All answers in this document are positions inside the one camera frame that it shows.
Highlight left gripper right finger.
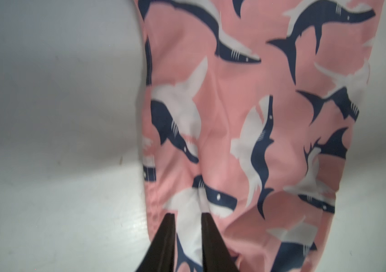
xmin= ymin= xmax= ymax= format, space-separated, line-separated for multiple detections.
xmin=201 ymin=213 xmax=239 ymax=272

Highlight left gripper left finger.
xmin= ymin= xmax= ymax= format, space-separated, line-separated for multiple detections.
xmin=136 ymin=213 xmax=176 ymax=272

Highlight pink patterned garment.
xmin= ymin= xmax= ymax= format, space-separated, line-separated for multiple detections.
xmin=135 ymin=1 xmax=384 ymax=272

